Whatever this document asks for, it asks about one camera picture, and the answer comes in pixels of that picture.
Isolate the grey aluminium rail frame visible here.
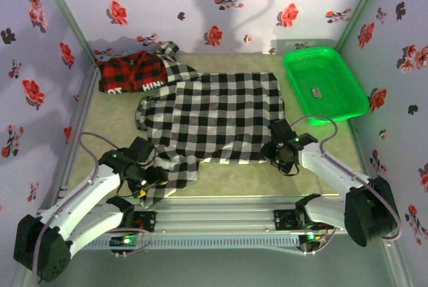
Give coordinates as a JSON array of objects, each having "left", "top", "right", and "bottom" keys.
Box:
[{"left": 35, "top": 195, "right": 399, "bottom": 234}]

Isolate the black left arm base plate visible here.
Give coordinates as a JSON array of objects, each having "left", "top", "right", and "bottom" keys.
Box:
[{"left": 128, "top": 211, "right": 157, "bottom": 233}]

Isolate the black white plaid shirt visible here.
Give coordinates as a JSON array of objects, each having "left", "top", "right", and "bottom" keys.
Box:
[{"left": 134, "top": 41, "right": 287, "bottom": 209}]

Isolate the grey slotted cable duct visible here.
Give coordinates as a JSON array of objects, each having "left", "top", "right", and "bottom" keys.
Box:
[{"left": 80, "top": 235, "right": 300, "bottom": 252}]

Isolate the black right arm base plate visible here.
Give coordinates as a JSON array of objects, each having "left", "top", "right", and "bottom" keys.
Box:
[{"left": 273, "top": 209, "right": 302, "bottom": 231}]

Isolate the grey aluminium corner post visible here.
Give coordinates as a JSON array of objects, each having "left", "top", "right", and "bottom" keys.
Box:
[
  {"left": 35, "top": 0, "right": 98, "bottom": 64},
  {"left": 334, "top": 0, "right": 389, "bottom": 52}
]

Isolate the red black plaid shirt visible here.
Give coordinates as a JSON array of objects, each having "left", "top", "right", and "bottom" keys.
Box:
[{"left": 96, "top": 51, "right": 168, "bottom": 94}]

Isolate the green plastic basket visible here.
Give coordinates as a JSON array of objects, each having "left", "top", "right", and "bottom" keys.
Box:
[{"left": 282, "top": 47, "right": 371, "bottom": 126}]

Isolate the small circuit board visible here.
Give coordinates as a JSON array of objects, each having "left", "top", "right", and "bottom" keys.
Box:
[{"left": 109, "top": 235, "right": 142, "bottom": 248}]

